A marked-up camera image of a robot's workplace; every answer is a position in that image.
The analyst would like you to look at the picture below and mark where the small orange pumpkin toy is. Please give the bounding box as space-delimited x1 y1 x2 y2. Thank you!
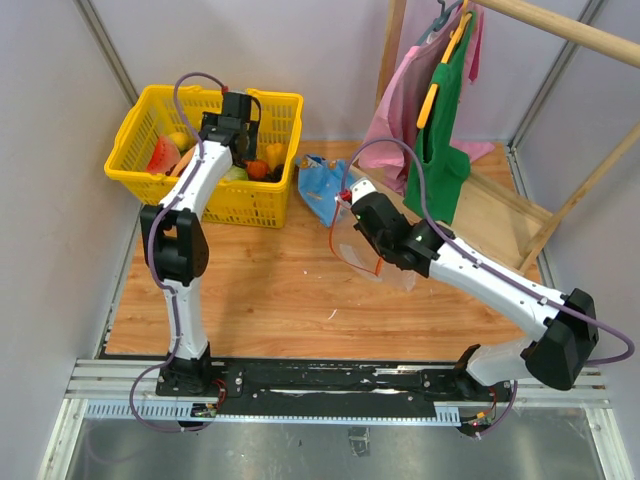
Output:
246 159 270 181

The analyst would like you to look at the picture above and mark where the yellow lemon toy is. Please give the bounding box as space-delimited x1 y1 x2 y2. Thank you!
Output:
168 132 192 151

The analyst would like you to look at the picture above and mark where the pink shirt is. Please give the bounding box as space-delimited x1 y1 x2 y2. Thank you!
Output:
359 3 495 197

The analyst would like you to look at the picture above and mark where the clear zip top bag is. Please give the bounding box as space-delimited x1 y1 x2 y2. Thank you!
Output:
329 196 417 292

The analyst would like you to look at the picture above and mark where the blue patterned cloth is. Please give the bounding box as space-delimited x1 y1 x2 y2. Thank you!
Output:
296 155 346 227

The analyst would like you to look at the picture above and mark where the green shirt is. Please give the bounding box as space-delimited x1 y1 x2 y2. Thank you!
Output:
404 12 476 224

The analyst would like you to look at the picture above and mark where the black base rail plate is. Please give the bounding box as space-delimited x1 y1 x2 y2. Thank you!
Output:
154 354 516 420

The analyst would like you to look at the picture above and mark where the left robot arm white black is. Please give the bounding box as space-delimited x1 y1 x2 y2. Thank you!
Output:
140 92 260 396

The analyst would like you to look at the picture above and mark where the watermelon slice toy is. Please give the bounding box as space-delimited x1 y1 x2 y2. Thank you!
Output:
146 135 181 175

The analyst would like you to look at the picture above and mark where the yellow hanger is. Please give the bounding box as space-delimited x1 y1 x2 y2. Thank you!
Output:
416 13 474 130

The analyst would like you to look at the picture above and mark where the grey hanger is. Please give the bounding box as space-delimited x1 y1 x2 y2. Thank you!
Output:
415 0 463 46

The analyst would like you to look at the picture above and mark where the yellow plastic basket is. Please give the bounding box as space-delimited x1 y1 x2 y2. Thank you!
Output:
103 84 305 230

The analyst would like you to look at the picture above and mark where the green cabbage toy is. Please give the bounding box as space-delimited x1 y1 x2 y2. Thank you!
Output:
222 165 249 182

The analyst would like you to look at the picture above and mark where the orange bell pepper toy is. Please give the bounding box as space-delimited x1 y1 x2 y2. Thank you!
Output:
265 142 286 171

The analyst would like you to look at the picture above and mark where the wooden clothes rack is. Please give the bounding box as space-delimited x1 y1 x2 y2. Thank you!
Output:
344 0 640 279

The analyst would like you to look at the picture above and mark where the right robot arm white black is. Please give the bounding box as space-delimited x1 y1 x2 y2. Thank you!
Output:
351 183 599 400

